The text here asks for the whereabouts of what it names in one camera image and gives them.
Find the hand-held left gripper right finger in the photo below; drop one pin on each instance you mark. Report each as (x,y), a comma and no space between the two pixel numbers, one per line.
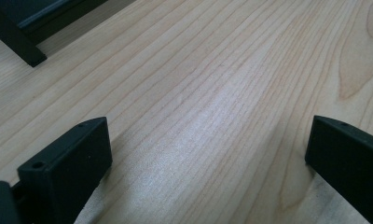
(349,168)

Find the black metal two-tier rack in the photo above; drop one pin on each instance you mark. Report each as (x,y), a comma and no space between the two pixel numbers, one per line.
(13,37)

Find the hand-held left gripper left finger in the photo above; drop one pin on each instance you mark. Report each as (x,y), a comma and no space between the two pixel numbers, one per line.
(63,174)

